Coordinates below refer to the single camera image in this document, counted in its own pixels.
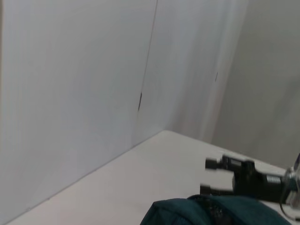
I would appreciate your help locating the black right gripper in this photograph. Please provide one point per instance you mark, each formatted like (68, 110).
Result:
(255, 182)

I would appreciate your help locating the dark teal fabric lunch bag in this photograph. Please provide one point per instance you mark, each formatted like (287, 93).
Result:
(199, 211)

